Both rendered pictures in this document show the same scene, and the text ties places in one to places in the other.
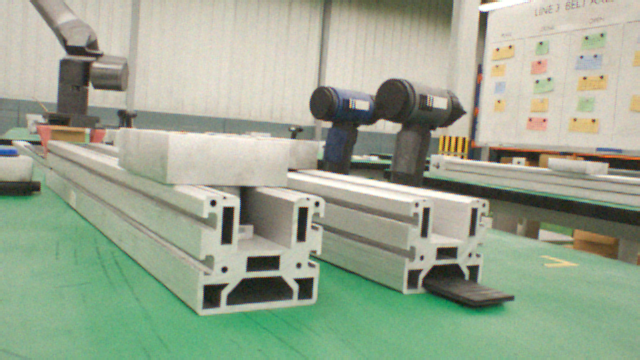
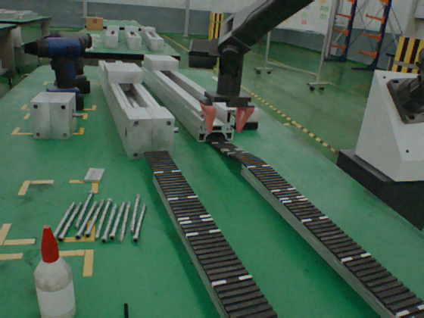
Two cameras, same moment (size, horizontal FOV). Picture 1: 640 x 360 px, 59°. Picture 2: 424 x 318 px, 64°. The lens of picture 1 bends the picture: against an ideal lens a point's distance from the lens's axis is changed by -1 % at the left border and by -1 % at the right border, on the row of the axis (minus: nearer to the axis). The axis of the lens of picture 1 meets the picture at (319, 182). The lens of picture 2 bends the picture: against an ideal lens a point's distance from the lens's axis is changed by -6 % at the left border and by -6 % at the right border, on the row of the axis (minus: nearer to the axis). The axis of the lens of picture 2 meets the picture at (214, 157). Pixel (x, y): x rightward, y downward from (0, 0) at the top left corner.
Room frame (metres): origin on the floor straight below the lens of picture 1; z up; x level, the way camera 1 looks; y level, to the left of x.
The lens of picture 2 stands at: (1.97, 0.62, 1.10)
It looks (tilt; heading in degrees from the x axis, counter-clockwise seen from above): 23 degrees down; 189
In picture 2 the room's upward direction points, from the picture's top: 6 degrees clockwise
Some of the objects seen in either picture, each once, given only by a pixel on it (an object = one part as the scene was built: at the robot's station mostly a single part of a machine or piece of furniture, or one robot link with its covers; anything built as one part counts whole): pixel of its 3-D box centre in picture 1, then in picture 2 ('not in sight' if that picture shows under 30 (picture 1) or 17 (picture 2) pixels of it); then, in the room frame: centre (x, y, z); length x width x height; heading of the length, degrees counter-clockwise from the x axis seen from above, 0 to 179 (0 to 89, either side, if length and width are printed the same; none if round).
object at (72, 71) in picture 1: (77, 73); (229, 60); (1.13, 0.49, 1.00); 0.07 x 0.06 x 0.07; 95
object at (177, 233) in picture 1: (127, 189); (175, 90); (0.76, 0.25, 0.82); 0.80 x 0.10 x 0.09; 33
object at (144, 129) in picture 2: not in sight; (152, 132); (1.23, 0.35, 0.83); 0.12 x 0.09 x 0.10; 123
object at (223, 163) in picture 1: (196, 169); (160, 65); (0.55, 0.12, 0.87); 0.16 x 0.11 x 0.07; 33
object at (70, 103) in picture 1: (72, 104); (229, 85); (1.13, 0.50, 0.94); 0.10 x 0.07 x 0.07; 122
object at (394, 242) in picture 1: (255, 191); (122, 90); (0.86, 0.09, 0.82); 0.80 x 0.10 x 0.09; 33
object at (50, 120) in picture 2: not in sight; (59, 115); (1.21, 0.09, 0.83); 0.11 x 0.10 x 0.10; 113
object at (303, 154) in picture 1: (257, 159); (122, 76); (0.86, 0.09, 0.87); 0.16 x 0.11 x 0.07; 33
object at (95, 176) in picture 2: not in sight; (95, 175); (1.40, 0.29, 0.78); 0.05 x 0.03 x 0.01; 18
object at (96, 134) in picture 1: (84, 141); (216, 114); (1.14, 0.48, 0.86); 0.07 x 0.07 x 0.09; 32
